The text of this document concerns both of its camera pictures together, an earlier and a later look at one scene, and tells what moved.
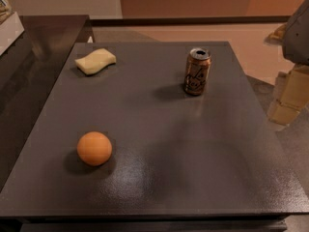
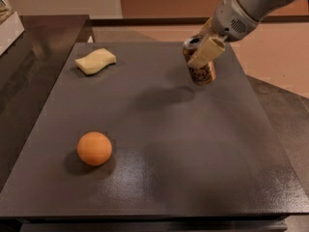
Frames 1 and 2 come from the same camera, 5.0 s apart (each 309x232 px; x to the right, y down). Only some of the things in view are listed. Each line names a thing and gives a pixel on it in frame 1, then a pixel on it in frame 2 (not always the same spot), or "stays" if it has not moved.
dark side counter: (35, 70) stays
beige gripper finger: (277, 37) → (207, 25)
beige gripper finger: (292, 96) → (210, 50)
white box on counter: (10, 30) stays
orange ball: (95, 149) stays
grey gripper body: (297, 36) → (229, 18)
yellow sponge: (95, 62) stays
